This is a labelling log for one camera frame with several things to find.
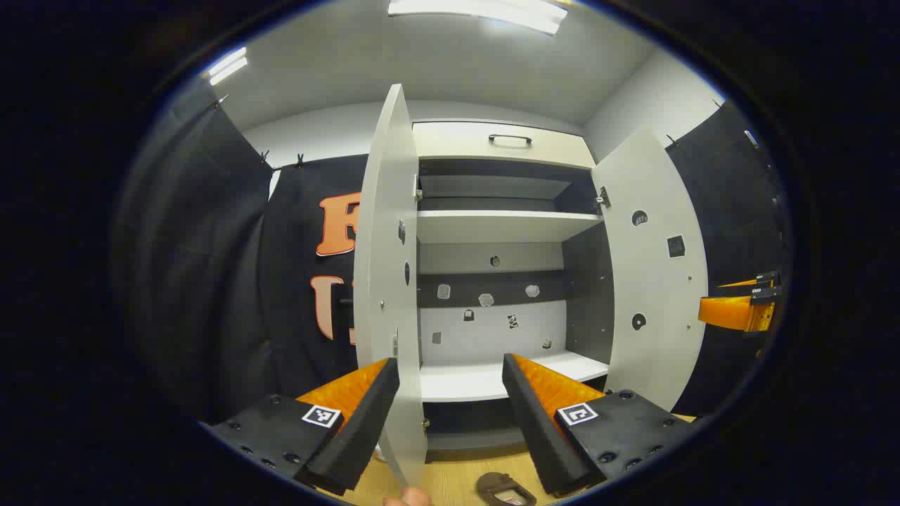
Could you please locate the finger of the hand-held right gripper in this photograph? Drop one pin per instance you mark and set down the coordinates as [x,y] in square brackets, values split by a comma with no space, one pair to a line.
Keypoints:
[766,279]
[731,313]

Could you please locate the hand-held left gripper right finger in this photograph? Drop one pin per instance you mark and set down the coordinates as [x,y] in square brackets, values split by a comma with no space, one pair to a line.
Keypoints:
[534,429]

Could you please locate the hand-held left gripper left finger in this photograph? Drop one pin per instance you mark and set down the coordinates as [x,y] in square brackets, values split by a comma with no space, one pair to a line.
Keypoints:
[365,436]

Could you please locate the white shoe cabinet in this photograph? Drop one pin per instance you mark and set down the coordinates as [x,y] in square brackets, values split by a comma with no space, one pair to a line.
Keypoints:
[492,383]

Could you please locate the brown fluffy shoe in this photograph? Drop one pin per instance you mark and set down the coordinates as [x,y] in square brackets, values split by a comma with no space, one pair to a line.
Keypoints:
[496,483]

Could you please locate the white cabinet drawer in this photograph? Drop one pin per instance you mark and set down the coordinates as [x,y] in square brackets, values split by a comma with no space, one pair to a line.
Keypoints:
[450,144]

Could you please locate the long ceiling light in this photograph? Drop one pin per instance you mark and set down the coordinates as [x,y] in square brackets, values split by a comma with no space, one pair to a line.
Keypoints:
[226,67]
[492,10]

